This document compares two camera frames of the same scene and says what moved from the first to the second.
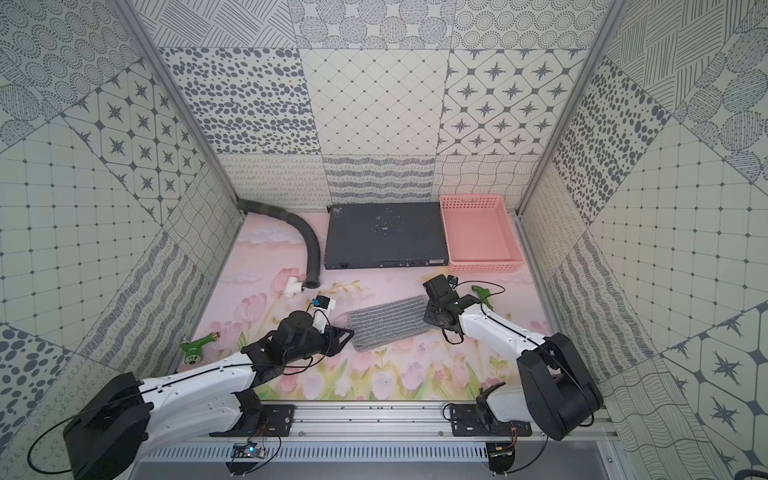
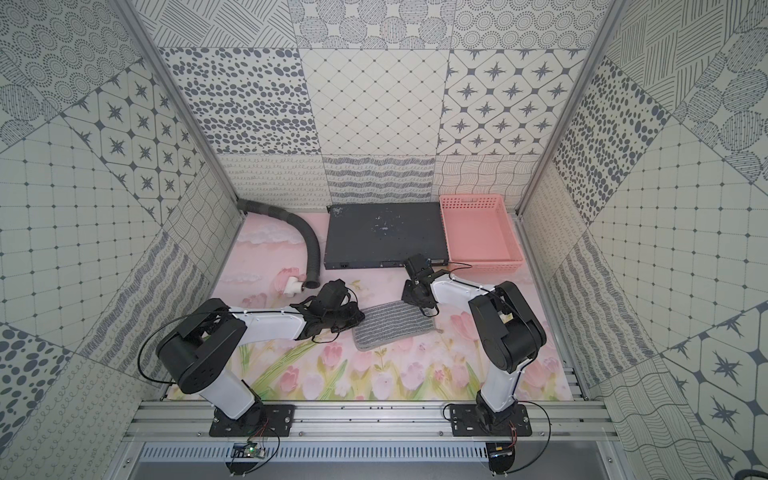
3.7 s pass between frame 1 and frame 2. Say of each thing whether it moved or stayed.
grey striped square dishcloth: stayed
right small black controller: stayed
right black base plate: stayed
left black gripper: moved
